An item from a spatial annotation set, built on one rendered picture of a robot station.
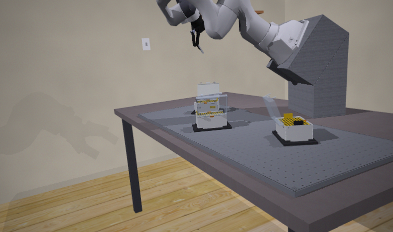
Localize yellow pipette tip rack insert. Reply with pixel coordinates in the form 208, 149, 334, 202
282, 113, 309, 126

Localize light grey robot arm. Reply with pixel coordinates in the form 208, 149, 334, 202
156, 0, 309, 65

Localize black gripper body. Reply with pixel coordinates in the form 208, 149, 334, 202
191, 16, 205, 33

